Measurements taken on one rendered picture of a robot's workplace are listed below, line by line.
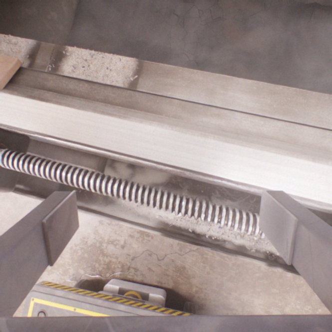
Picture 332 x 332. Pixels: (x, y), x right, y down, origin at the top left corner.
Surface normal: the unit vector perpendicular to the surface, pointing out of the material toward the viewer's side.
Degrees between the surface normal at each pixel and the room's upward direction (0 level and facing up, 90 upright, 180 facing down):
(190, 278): 0
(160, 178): 0
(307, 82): 15
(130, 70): 0
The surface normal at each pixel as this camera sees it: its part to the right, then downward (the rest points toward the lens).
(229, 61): 0.20, -0.07
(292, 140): -0.11, -0.15
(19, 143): 0.96, 0.24
